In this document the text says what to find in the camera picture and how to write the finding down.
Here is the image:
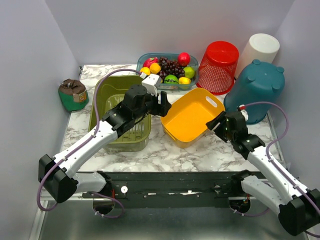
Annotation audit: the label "green pot with brown top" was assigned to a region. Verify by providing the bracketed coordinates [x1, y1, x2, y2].
[58, 78, 89, 112]

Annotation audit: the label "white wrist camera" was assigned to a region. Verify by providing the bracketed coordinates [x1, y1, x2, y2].
[139, 72, 162, 96]
[237, 104, 249, 123]

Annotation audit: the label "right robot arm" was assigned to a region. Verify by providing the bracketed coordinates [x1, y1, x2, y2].
[206, 111, 320, 236]

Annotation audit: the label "orange fruit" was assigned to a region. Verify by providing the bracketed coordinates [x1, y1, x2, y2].
[149, 62, 161, 74]

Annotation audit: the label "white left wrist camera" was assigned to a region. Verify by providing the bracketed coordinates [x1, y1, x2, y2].
[139, 72, 162, 96]

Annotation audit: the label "yellow lemon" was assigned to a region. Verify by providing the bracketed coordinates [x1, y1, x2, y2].
[139, 67, 151, 76]

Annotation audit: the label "red apple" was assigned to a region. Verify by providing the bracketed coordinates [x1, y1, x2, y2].
[177, 52, 191, 67]

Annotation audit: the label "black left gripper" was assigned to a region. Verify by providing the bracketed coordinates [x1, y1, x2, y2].
[133, 88, 172, 120]

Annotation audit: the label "red mesh basket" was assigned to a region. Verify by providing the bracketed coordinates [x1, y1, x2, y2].
[196, 41, 239, 95]

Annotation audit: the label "white cylindrical container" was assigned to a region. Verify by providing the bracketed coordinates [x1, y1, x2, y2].
[234, 33, 280, 79]

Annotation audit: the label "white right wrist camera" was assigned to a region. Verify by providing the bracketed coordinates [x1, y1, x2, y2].
[237, 104, 249, 123]

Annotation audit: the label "pink dragon fruit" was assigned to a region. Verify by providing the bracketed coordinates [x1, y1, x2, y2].
[143, 57, 159, 68]

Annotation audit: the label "dark purple grape bunch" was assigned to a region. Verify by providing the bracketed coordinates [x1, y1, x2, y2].
[158, 57, 185, 79]

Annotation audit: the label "olive green plastic tub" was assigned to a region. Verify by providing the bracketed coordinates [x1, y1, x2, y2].
[96, 75, 151, 153]

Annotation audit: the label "clear teal fruit basket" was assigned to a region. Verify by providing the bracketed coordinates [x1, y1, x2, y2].
[136, 52, 199, 91]

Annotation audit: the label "yellow plastic bin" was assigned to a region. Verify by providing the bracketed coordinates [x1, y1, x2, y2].
[161, 88, 225, 149]

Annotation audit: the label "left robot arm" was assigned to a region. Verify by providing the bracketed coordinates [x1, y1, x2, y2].
[38, 84, 172, 204]

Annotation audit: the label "teal plastic bucket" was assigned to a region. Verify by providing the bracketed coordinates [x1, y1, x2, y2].
[223, 59, 285, 112]

